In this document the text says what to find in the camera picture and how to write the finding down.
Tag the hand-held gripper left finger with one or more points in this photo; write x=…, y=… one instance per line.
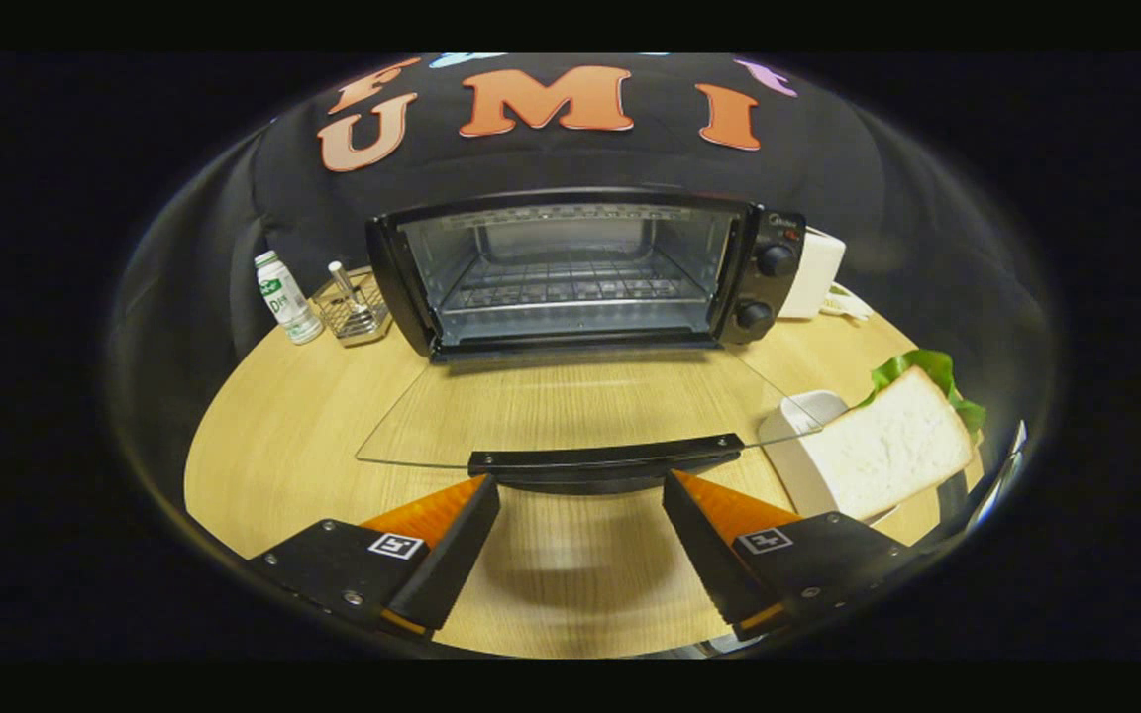
x=452, y=555

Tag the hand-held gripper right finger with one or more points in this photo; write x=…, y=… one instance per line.
x=704, y=555

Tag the bread and lettuce sandwich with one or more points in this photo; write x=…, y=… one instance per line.
x=887, y=446

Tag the black toaster oven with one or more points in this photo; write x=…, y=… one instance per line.
x=774, y=287

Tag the white pop-up toaster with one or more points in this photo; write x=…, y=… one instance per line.
x=813, y=272

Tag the white plastic tray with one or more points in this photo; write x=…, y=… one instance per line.
x=796, y=411

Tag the white bottle with green label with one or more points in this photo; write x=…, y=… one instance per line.
x=283, y=297

